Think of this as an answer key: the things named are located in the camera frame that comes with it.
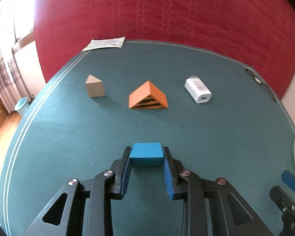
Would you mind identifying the white charger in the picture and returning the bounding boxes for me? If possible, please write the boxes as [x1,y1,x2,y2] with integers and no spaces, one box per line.
[184,76,212,104]

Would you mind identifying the red quilted blanket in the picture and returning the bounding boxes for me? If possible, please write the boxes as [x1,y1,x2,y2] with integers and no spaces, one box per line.
[32,0,295,101]

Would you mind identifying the light blue waste bin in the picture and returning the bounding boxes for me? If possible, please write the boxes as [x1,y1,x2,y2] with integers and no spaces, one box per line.
[14,97,28,117]

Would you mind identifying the plain wooden triangular block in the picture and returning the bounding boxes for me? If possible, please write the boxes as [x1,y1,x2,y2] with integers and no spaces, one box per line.
[85,74,106,98]

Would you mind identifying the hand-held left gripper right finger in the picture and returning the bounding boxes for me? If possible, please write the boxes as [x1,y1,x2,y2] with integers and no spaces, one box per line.
[162,147,274,236]

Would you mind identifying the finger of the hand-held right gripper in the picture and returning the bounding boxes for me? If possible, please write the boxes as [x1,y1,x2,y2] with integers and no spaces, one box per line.
[281,171,295,194]
[269,185,295,212]

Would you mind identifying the orange striped triangular block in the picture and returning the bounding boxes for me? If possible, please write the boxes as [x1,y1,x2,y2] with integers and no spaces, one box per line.
[128,81,168,110]

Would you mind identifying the patterned curtain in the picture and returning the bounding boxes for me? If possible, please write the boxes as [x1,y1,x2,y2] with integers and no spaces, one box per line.
[0,17,38,115]

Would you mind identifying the blue block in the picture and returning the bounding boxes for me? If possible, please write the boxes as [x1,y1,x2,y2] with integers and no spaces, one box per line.
[129,142,165,166]

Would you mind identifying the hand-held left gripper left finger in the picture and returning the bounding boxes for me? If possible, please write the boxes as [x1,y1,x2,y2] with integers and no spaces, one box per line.
[22,146,133,236]

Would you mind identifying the folded paper leaflet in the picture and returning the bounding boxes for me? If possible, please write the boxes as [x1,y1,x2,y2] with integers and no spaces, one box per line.
[82,36,126,52]

